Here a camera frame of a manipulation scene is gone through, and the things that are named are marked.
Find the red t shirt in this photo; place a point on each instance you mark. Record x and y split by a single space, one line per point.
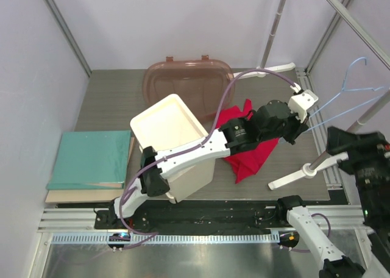
246 164

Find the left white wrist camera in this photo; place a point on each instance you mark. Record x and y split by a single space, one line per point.
301 102

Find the white slotted cable duct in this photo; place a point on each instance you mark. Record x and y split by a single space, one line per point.
109 238

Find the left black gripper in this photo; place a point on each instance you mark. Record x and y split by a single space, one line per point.
299 127

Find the light blue wire hanger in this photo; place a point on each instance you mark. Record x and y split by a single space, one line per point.
345 89

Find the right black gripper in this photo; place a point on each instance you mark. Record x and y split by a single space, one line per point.
361 146

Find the beige board under book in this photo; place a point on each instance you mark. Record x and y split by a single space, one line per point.
68 196

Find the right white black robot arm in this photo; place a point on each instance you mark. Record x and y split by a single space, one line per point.
373 188

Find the teal book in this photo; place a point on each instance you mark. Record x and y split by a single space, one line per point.
95 160

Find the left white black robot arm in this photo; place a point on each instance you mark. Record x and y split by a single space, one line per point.
274 120

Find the brown translucent plastic lid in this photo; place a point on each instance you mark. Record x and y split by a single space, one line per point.
199 83

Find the white plastic storage box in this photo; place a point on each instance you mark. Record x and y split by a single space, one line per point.
168 124

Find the metal clothes rack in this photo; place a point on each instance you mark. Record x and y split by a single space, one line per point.
325 161

